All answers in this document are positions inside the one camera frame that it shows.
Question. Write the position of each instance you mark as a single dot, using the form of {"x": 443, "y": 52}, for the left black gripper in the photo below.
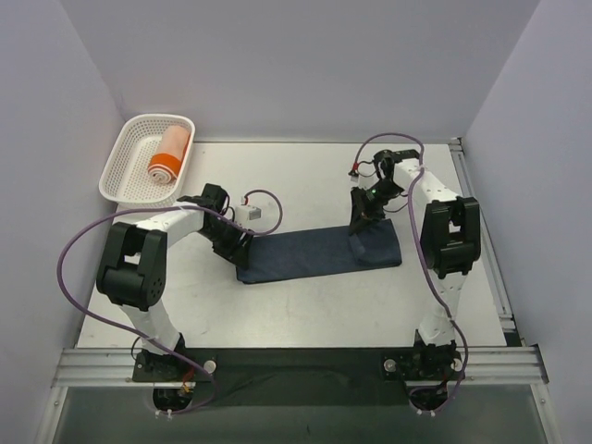
{"x": 236, "y": 247}

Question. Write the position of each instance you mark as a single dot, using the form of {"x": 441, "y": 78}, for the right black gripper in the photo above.
{"x": 363, "y": 215}

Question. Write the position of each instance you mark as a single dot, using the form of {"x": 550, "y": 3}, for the dark blue towel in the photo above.
{"x": 321, "y": 252}

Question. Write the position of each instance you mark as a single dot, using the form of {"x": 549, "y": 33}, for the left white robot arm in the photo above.
{"x": 133, "y": 270}

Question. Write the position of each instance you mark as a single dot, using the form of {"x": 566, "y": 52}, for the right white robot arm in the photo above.
{"x": 448, "y": 242}

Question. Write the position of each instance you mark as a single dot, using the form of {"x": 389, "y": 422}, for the rolled orange towel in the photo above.
{"x": 165, "y": 165}

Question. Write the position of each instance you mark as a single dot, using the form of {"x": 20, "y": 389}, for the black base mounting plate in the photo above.
{"x": 342, "y": 377}

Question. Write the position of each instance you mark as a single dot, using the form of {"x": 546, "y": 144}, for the white perforated plastic basket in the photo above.
{"x": 125, "y": 179}

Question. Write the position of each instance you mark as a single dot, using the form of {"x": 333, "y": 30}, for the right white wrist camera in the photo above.
{"x": 364, "y": 177}

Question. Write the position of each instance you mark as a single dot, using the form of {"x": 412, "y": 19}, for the aluminium frame rail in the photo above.
{"x": 299, "y": 186}

